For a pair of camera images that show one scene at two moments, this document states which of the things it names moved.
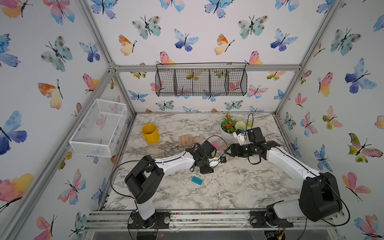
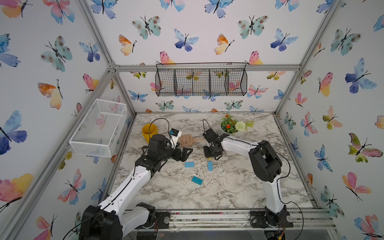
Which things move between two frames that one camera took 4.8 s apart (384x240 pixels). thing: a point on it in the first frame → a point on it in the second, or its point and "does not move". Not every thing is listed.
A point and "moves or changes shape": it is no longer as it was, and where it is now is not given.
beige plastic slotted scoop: (187, 140) does not move
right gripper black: (234, 146) → (207, 154)
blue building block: (223, 159) moves or changes shape
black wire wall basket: (204, 79) does not move
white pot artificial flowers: (229, 125) does not move
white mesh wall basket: (100, 130) does not move
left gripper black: (207, 170) → (178, 158)
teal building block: (196, 180) does not move
